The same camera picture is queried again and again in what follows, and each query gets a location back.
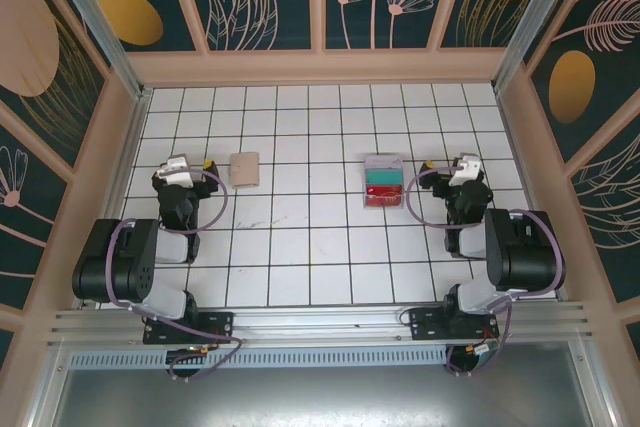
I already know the beige card holder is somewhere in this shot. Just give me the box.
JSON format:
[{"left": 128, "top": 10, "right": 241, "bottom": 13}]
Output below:
[{"left": 228, "top": 150, "right": 262, "bottom": 190}]

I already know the clear acrylic card stand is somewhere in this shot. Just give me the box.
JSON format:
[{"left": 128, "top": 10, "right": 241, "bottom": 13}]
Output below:
[{"left": 362, "top": 152, "right": 406, "bottom": 211}]

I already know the teal card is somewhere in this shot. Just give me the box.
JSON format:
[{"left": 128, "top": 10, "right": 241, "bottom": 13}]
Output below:
[{"left": 365, "top": 168, "right": 404, "bottom": 186}]

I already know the red card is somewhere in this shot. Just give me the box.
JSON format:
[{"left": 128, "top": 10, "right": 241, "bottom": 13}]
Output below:
[{"left": 364, "top": 184, "right": 404, "bottom": 204}]

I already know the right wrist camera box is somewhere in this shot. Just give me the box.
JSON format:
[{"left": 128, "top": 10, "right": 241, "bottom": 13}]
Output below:
[{"left": 447, "top": 152, "right": 482, "bottom": 187}]

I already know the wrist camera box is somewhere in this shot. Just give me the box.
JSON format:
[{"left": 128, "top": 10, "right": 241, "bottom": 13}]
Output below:
[
  {"left": 157, "top": 155, "right": 197, "bottom": 188},
  {"left": 447, "top": 152, "right": 482, "bottom": 187}
]

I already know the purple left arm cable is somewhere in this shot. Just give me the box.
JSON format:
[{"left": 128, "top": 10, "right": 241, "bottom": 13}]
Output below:
[{"left": 108, "top": 168, "right": 245, "bottom": 382}]

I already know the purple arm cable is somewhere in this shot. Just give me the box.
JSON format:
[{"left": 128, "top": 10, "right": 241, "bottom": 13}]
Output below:
[
  {"left": 405, "top": 166, "right": 566, "bottom": 378},
  {"left": 108, "top": 168, "right": 245, "bottom": 382}
]

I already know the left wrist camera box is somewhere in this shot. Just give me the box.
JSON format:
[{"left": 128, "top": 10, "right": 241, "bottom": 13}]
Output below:
[{"left": 157, "top": 155, "right": 197, "bottom": 188}]

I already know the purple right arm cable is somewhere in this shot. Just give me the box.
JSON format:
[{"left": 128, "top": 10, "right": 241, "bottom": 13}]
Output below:
[{"left": 405, "top": 166, "right": 566, "bottom": 378}]

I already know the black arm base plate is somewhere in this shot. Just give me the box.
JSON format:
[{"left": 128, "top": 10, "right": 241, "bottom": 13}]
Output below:
[
  {"left": 143, "top": 310, "right": 235, "bottom": 346},
  {"left": 408, "top": 305, "right": 499, "bottom": 343}
]

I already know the aluminium frame post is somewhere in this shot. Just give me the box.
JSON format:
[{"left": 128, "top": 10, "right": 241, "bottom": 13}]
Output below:
[
  {"left": 39, "top": 0, "right": 151, "bottom": 103},
  {"left": 492, "top": 0, "right": 584, "bottom": 93}
]

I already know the aluminium mounting rail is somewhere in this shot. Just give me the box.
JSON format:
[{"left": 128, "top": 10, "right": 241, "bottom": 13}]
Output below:
[{"left": 47, "top": 301, "right": 594, "bottom": 348}]

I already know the grey slotted cable duct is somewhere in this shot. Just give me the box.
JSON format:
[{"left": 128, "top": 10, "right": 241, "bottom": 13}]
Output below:
[{"left": 67, "top": 346, "right": 451, "bottom": 369}]

